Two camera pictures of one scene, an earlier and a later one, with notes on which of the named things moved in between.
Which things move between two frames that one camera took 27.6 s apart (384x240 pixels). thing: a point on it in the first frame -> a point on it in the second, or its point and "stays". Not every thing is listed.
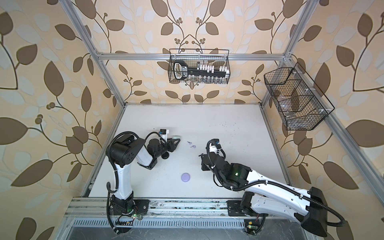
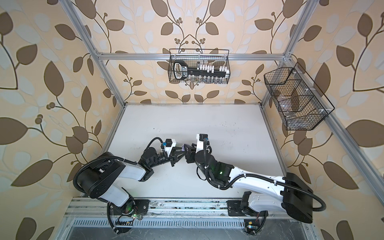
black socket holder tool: [181, 70] stays
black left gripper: [171, 145] -> [174, 157]
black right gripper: [204, 167] -> [190, 155]
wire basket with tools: [196, 56] stays
